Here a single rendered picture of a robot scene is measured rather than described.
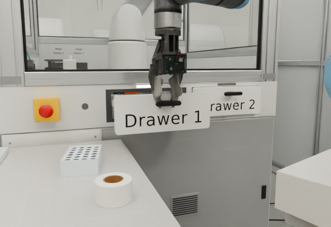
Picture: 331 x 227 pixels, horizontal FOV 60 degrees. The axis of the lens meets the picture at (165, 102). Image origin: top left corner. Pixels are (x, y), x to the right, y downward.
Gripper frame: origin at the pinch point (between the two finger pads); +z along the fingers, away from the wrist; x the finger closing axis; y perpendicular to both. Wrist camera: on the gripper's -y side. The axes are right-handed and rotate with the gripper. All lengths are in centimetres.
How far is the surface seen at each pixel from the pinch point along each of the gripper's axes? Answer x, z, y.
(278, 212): 106, 90, -74
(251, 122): 43.3, 12.4, -20.1
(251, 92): 41.5, 0.1, -18.2
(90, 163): -22.1, 11.6, 12.1
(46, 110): -32.9, 2.3, -12.7
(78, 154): -24.7, 11.1, 5.6
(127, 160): -12.2, 14.4, 4.3
